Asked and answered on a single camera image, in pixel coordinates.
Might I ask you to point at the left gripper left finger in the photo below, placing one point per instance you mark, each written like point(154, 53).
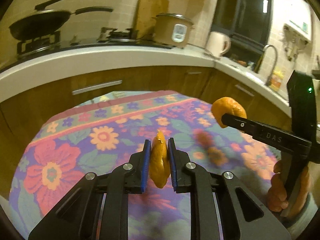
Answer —
point(129, 178)

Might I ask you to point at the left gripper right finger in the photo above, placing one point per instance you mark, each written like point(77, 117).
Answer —
point(188, 177)

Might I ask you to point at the dark kitchen window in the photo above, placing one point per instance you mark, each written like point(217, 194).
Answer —
point(247, 23)

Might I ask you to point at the person right hand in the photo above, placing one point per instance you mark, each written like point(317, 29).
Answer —
point(276, 198)

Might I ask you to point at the floral tablecloth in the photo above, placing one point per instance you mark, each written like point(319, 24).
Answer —
point(101, 135)

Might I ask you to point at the yellow detergent bottle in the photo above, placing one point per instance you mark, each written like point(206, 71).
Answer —
point(276, 79)

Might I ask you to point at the steel sink faucet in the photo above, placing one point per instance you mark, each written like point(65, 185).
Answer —
point(269, 63)

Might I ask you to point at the wooden base cabinets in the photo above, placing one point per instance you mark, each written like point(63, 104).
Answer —
point(26, 104)

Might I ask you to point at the white electric kettle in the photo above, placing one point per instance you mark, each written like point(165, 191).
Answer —
point(218, 44)

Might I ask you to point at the white water heater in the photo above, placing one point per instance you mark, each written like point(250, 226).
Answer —
point(298, 17)

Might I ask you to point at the brown rice cooker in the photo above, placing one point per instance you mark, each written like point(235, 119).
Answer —
point(172, 29)

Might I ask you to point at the black gas stove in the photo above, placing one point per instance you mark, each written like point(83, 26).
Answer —
point(27, 50)

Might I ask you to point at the wooden cutting board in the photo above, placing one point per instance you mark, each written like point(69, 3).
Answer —
point(145, 18)

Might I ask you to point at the black frying pan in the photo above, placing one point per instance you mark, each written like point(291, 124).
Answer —
point(46, 21)

